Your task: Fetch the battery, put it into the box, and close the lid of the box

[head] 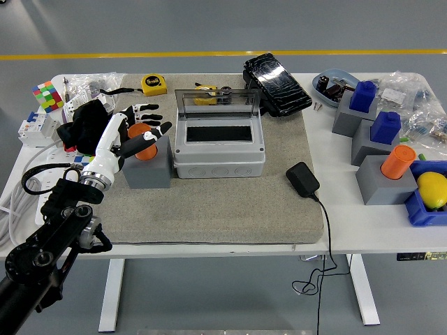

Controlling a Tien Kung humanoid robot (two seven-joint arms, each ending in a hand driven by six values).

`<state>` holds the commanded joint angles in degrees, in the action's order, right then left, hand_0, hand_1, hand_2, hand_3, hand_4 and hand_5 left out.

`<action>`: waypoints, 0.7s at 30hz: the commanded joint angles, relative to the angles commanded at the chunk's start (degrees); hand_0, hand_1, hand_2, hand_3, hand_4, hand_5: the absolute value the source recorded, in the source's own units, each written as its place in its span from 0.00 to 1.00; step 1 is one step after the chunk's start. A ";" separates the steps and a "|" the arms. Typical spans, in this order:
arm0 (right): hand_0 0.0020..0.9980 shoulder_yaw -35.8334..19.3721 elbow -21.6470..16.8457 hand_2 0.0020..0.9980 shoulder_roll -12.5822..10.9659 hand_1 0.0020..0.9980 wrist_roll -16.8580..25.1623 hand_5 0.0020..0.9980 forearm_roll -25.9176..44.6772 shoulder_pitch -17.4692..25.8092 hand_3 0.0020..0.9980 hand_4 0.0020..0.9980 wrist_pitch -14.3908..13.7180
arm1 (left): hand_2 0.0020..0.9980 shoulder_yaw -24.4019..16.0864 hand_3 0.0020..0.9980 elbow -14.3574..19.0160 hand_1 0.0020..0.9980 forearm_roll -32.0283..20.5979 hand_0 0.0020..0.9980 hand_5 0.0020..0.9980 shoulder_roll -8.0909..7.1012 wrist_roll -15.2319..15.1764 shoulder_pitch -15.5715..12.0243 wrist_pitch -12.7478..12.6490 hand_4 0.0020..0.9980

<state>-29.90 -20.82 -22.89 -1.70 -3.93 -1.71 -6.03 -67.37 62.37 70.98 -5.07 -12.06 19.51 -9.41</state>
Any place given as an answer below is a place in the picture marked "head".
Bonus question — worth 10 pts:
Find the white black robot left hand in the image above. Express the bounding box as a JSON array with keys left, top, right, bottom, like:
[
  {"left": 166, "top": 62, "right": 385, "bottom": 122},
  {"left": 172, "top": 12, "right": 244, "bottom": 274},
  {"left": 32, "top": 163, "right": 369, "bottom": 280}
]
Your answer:
[{"left": 81, "top": 103, "right": 173, "bottom": 189}]

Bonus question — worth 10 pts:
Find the orange cylinder battery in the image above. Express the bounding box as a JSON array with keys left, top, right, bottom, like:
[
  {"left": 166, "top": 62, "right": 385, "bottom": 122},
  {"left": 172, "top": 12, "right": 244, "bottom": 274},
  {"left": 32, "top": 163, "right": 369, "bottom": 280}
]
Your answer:
[
  {"left": 380, "top": 144, "right": 417, "bottom": 180},
  {"left": 127, "top": 124, "right": 159, "bottom": 161}
]

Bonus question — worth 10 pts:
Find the transparent hinged box lid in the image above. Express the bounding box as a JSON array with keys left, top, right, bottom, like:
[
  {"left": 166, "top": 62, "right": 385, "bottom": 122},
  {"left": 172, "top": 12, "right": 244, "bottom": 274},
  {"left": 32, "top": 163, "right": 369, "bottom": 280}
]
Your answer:
[{"left": 174, "top": 88, "right": 262, "bottom": 119}]

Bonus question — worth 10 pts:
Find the white purple small box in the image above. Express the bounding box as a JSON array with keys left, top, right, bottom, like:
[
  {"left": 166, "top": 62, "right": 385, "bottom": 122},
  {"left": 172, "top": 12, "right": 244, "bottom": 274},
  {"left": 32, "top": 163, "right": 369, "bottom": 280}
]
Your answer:
[{"left": 61, "top": 96, "right": 87, "bottom": 123}]

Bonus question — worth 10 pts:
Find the grey plastic junction box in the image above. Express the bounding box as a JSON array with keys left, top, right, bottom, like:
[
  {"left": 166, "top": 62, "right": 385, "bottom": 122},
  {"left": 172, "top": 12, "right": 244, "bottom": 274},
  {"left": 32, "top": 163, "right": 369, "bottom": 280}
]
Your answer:
[{"left": 173, "top": 114, "right": 266, "bottom": 179}]

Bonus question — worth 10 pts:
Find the black cloth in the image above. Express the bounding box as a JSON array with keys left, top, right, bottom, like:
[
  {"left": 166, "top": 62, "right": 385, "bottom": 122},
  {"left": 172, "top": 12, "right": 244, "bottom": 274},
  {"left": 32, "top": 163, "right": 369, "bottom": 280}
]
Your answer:
[{"left": 57, "top": 100, "right": 116, "bottom": 156}]

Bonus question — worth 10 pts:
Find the grey block with round hole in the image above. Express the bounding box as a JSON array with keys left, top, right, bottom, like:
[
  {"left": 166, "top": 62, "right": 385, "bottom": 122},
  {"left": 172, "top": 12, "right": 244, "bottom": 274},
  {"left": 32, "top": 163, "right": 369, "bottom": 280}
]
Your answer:
[{"left": 120, "top": 135, "right": 175, "bottom": 190}]

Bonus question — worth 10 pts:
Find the white power strip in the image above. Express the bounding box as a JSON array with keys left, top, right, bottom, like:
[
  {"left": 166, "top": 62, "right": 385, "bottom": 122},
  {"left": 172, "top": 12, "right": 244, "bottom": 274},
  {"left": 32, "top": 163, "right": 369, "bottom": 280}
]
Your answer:
[{"left": 34, "top": 146, "right": 85, "bottom": 226}]

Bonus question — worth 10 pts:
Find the clear plastic bag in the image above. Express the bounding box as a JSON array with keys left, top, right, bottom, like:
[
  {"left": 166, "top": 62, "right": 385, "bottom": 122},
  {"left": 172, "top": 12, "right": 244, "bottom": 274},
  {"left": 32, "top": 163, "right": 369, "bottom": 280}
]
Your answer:
[{"left": 66, "top": 71, "right": 125, "bottom": 116}]

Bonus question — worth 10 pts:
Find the white circuit breaker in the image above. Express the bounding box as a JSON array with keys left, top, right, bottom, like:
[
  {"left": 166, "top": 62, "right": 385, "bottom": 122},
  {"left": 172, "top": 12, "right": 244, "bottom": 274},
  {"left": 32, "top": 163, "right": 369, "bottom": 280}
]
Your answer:
[{"left": 17, "top": 111, "right": 62, "bottom": 149}]

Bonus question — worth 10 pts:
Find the large multicolour puzzle cube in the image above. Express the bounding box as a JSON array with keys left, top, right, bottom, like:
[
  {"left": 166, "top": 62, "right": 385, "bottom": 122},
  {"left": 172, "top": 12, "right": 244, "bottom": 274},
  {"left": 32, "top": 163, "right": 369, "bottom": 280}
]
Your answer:
[{"left": 31, "top": 80, "right": 66, "bottom": 114}]

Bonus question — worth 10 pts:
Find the yellow tape measure round face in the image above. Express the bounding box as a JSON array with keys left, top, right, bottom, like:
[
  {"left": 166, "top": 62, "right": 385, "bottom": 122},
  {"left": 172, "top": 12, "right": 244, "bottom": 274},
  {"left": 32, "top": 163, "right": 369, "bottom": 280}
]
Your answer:
[{"left": 193, "top": 82, "right": 219, "bottom": 105}]

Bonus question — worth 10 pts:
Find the grey-brown mat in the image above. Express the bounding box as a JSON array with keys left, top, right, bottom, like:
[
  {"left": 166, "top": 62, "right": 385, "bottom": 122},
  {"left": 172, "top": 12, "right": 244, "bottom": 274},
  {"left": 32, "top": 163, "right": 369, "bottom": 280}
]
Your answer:
[{"left": 91, "top": 72, "right": 324, "bottom": 245}]

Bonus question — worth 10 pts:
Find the white table leg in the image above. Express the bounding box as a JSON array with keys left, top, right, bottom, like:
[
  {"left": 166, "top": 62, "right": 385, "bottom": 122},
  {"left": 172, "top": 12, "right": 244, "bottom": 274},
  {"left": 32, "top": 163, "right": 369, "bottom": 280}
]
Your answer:
[
  {"left": 98, "top": 258, "right": 126, "bottom": 332},
  {"left": 345, "top": 253, "right": 381, "bottom": 326}
]

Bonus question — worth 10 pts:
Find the black cracked-pattern case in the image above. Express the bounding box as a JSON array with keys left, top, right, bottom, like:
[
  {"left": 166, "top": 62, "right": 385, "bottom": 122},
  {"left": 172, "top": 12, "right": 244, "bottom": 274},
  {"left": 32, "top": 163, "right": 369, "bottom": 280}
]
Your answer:
[{"left": 242, "top": 52, "right": 314, "bottom": 118}]

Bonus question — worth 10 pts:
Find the black power adapter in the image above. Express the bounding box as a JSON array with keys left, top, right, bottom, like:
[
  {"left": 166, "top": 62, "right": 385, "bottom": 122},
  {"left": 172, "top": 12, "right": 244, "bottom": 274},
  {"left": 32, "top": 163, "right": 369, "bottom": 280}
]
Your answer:
[{"left": 285, "top": 161, "right": 321, "bottom": 200}]

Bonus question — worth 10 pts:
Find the brown component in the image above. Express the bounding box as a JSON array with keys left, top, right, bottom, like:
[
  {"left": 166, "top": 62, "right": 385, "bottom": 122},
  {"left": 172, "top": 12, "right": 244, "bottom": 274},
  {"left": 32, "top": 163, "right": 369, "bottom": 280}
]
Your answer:
[{"left": 323, "top": 83, "right": 345, "bottom": 102}]

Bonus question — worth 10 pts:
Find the grey block holder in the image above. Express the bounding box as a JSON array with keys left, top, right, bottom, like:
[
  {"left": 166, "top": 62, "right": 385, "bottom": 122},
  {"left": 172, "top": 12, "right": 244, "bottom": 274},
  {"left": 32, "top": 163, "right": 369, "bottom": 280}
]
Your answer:
[
  {"left": 351, "top": 119, "right": 401, "bottom": 167},
  {"left": 355, "top": 154, "right": 419, "bottom": 206},
  {"left": 331, "top": 89, "right": 380, "bottom": 137}
]

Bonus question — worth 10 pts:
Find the blue-grey tray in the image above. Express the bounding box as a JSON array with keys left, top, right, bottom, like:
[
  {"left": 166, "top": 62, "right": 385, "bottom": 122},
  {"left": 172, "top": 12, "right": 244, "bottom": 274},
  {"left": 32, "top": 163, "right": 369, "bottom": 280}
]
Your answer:
[{"left": 312, "top": 68, "right": 360, "bottom": 108}]

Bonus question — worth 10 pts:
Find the blue block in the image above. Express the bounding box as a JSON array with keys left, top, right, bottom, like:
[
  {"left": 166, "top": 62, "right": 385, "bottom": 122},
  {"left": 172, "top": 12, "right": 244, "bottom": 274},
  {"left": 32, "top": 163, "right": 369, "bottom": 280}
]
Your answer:
[
  {"left": 369, "top": 111, "right": 402, "bottom": 144},
  {"left": 349, "top": 80, "right": 378, "bottom": 114}
]

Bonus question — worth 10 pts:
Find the clear bag of parts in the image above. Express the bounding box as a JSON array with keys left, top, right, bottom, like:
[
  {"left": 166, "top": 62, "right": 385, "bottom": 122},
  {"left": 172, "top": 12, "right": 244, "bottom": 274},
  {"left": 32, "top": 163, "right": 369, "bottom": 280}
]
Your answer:
[
  {"left": 401, "top": 104, "right": 447, "bottom": 147},
  {"left": 375, "top": 71, "right": 434, "bottom": 110}
]

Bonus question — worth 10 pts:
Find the blue plastic bin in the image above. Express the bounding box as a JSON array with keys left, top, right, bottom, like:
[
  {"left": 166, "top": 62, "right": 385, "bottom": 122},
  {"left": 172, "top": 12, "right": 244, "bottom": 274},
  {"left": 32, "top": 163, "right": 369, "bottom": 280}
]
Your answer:
[{"left": 404, "top": 160, "right": 447, "bottom": 228}]

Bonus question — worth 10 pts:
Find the yellow fruit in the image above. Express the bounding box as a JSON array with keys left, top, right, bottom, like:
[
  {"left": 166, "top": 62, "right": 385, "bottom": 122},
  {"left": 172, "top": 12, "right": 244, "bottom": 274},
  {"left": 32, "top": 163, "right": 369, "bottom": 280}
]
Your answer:
[{"left": 416, "top": 171, "right": 447, "bottom": 210}]

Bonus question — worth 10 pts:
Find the black table control panel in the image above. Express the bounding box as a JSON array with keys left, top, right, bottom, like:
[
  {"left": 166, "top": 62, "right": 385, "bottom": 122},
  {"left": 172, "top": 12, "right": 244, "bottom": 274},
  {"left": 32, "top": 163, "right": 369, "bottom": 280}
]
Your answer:
[{"left": 396, "top": 251, "right": 447, "bottom": 262}]

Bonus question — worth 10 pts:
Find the yellow tape measure with strap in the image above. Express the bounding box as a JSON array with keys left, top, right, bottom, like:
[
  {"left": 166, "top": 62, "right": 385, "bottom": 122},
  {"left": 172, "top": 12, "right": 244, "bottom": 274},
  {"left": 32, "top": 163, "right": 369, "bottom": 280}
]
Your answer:
[{"left": 99, "top": 74, "right": 168, "bottom": 98}]

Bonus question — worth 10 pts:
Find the black adapter cord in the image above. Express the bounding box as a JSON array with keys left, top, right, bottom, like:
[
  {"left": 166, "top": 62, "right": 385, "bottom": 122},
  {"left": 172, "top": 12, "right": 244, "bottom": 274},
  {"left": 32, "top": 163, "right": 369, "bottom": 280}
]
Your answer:
[{"left": 291, "top": 193, "right": 351, "bottom": 335}]

